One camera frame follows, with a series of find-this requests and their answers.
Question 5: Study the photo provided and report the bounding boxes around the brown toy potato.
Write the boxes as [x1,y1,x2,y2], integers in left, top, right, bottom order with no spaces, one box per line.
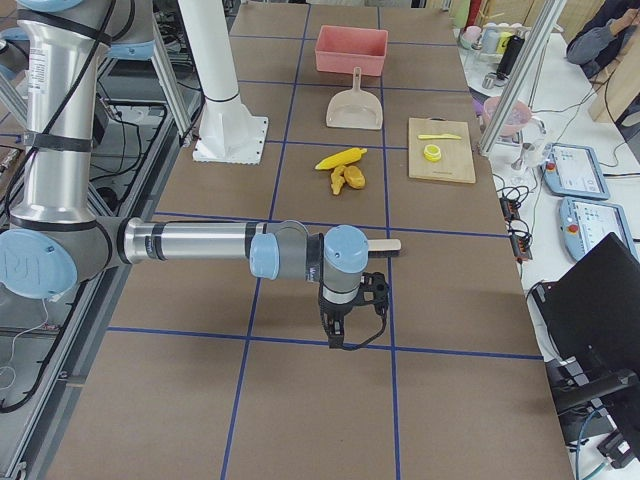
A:
[343,165,366,190]

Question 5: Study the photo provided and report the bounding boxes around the beige plastic dustpan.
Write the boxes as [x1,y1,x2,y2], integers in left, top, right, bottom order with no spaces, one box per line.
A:
[326,67,383,130]

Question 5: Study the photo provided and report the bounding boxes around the pink plastic bin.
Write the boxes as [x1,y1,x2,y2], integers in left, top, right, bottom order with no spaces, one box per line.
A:
[315,25,388,77]

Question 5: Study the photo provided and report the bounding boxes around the yellow toy lemon slices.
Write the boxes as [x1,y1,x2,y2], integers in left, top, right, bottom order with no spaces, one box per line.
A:
[423,144,442,162]

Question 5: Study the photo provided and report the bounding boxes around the yellow toy corn cob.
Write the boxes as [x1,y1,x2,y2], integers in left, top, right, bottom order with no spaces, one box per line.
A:
[314,147,368,171]

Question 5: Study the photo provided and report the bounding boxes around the metal jigger cup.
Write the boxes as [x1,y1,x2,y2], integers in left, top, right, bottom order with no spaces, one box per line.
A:
[511,142,535,171]

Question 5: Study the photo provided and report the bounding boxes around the person in dark clothes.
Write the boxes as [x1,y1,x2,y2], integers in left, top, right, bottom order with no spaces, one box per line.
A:
[566,0,639,79]

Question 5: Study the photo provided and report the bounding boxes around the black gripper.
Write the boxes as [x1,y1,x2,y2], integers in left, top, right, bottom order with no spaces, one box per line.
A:
[319,296,360,349]

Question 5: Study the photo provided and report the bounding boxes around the pink bowl with ice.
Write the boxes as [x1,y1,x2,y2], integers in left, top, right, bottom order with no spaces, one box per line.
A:
[481,96,532,136]

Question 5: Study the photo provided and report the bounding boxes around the beige brush black bristles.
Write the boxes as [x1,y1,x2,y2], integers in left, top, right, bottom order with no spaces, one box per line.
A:
[368,239,402,258]

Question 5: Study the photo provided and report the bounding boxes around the near blue teach pendant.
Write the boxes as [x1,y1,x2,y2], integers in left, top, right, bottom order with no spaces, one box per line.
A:
[559,197,638,261]

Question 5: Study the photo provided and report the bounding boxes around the bamboo cutting board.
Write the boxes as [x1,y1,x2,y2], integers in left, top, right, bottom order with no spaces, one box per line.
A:
[408,118,476,184]

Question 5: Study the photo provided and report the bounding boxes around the white camera mast base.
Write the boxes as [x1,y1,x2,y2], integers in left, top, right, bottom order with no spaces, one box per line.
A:
[179,0,269,165]

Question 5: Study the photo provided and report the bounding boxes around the black laptop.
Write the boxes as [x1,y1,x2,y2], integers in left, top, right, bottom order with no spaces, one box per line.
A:
[533,233,639,372]

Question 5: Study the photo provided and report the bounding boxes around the yellow plastic toy knife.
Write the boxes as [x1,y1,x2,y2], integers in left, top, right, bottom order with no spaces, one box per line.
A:
[417,133,462,141]

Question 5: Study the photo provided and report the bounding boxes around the blue teach pendant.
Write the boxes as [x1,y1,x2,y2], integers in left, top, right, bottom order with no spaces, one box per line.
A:
[541,143,610,200]
[559,197,638,261]

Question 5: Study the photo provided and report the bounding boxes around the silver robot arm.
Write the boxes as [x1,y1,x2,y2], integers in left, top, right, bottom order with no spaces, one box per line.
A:
[1,1,388,348]

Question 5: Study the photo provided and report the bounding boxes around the aluminium frame post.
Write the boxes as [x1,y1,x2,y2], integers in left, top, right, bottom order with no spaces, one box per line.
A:
[478,0,567,157]

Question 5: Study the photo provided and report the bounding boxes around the black bottle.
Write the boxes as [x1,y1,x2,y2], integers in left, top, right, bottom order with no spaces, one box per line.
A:
[496,29,526,80]

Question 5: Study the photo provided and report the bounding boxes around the tan toy ginger root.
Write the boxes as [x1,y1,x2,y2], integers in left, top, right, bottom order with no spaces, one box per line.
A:
[330,165,346,196]

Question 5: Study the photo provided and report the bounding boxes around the far blue teach pendant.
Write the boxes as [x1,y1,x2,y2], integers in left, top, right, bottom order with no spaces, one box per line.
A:
[541,143,610,200]

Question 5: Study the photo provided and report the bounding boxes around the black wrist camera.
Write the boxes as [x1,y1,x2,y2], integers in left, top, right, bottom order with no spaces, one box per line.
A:
[359,272,389,318]

